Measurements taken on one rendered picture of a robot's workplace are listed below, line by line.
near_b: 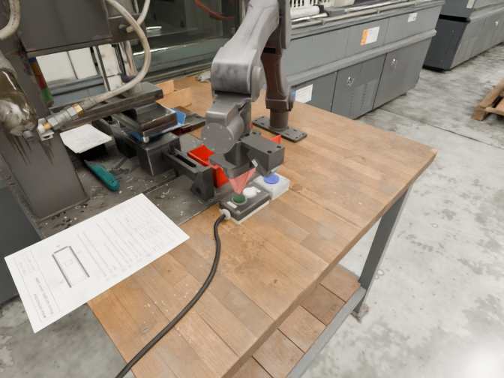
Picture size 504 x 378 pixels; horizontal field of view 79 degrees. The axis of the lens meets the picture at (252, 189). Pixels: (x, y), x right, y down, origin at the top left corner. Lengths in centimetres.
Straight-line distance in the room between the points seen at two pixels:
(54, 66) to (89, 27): 73
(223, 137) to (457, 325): 155
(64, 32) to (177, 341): 59
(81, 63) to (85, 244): 90
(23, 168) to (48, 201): 10
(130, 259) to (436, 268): 168
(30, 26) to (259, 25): 40
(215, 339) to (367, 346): 114
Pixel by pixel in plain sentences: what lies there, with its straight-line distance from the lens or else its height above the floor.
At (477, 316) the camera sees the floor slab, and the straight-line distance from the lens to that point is 192.
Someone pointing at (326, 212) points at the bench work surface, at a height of 90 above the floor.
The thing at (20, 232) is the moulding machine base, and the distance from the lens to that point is 168.
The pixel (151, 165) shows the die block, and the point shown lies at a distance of 85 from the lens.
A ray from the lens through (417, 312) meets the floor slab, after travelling 179.
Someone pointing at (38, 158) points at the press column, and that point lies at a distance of 78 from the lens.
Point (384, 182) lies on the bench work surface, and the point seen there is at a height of 90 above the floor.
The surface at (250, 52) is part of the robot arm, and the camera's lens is 56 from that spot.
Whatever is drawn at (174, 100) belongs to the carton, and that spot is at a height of 94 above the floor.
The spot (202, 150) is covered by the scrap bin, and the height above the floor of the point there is 95.
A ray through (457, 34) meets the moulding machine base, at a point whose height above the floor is 52.
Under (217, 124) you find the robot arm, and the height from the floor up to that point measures 117.
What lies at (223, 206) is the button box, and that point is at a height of 92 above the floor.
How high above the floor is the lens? 139
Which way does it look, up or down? 38 degrees down
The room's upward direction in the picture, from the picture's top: straight up
